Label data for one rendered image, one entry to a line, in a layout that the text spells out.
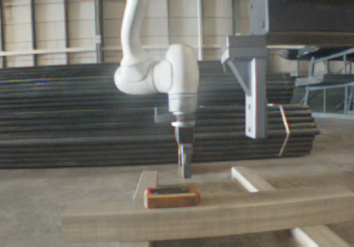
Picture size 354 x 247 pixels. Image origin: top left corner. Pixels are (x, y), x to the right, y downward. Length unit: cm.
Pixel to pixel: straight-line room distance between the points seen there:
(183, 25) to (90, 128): 840
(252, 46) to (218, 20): 989
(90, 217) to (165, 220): 23
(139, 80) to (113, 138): 109
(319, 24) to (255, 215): 61
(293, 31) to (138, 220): 62
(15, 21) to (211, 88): 1084
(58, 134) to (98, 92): 48
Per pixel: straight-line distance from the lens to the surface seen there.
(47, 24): 1107
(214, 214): 70
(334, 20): 25
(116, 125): 173
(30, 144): 198
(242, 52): 21
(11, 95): 223
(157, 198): 67
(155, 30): 966
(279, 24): 22
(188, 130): 58
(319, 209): 86
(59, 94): 200
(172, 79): 60
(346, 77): 749
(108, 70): 238
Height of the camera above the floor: 52
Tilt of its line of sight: 5 degrees down
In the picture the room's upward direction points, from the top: 2 degrees counter-clockwise
